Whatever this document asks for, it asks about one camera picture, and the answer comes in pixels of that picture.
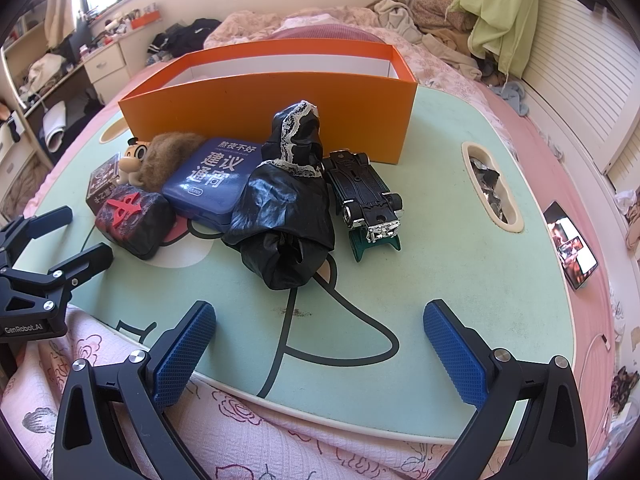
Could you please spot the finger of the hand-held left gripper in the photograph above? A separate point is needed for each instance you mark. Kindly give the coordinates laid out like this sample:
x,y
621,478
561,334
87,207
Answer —
x,y
50,220
90,260

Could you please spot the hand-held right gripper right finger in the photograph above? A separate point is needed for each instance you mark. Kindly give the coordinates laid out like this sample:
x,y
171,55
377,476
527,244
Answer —
x,y
455,355

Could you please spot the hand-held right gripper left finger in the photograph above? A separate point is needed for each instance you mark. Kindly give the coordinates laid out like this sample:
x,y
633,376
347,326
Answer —
x,y
182,355

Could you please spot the red and black pouch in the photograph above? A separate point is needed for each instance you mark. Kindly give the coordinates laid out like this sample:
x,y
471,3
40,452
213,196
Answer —
x,y
135,220

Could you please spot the small dark printed box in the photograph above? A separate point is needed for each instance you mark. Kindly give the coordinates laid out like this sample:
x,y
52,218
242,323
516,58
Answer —
x,y
102,180

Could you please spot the cartoon figurine with black hat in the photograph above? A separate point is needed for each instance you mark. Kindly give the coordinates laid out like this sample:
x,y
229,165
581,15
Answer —
x,y
134,160

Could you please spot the brown fluffy ball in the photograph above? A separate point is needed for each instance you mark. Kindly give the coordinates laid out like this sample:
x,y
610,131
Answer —
x,y
170,157

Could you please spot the blue tin case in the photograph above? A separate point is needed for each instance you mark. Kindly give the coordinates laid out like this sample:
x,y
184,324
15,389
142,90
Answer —
x,y
210,180

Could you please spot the black lace trimmed bag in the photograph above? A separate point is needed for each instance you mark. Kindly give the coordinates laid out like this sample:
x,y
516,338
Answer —
x,y
280,210

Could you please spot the black toy car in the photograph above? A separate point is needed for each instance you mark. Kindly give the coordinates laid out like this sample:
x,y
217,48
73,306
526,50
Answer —
x,y
360,190

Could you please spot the orange cardboard box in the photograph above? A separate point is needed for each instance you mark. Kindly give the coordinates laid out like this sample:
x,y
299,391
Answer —
x,y
300,95

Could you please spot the green cartoon print desktop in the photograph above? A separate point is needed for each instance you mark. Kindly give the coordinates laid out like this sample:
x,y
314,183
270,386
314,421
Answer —
x,y
450,260

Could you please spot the white rolled mat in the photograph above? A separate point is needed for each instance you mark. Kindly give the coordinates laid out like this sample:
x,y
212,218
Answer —
x,y
54,120

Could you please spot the cluttered side desk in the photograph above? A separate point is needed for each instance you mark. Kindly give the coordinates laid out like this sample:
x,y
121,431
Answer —
x,y
30,105

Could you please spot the green toy stand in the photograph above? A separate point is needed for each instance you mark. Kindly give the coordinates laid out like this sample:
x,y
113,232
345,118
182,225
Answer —
x,y
362,247

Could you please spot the pink rose print quilt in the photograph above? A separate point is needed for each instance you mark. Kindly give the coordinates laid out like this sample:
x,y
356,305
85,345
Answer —
x,y
300,440

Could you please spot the white crumpled cloth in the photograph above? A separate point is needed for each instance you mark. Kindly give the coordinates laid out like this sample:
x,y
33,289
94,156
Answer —
x,y
47,70

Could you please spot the smartphone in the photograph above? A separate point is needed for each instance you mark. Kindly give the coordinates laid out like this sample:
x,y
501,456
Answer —
x,y
572,245

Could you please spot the white drawer cabinet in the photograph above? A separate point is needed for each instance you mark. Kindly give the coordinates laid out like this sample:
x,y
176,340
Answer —
x,y
105,65

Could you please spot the crumpled foil wrapper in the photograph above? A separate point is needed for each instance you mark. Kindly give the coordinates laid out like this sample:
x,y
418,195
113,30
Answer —
x,y
492,185

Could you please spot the white bookshelf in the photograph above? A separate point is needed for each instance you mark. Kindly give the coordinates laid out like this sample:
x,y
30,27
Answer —
x,y
22,35

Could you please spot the orange organizer tray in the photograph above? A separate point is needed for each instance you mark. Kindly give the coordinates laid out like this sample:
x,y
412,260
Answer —
x,y
145,20

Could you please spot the beige crumpled cloth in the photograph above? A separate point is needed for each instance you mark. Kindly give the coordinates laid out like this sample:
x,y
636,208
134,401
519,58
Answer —
x,y
630,210

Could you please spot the black clothes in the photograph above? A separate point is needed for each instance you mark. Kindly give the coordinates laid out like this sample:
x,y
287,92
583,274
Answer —
x,y
190,35

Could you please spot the floral quilt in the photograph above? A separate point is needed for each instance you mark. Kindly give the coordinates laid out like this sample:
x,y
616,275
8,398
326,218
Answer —
x,y
240,25

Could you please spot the white slatted panel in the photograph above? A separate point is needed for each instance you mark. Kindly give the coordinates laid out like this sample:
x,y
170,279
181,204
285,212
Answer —
x,y
575,60

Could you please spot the maroon pillow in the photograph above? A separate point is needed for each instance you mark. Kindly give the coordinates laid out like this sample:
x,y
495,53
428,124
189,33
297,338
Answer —
x,y
325,32

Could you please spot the pile of beige clothes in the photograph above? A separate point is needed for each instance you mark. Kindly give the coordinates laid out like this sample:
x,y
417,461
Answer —
x,y
435,15

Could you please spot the green hanging cloth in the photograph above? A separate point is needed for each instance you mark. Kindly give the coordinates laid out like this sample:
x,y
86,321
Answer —
x,y
500,15

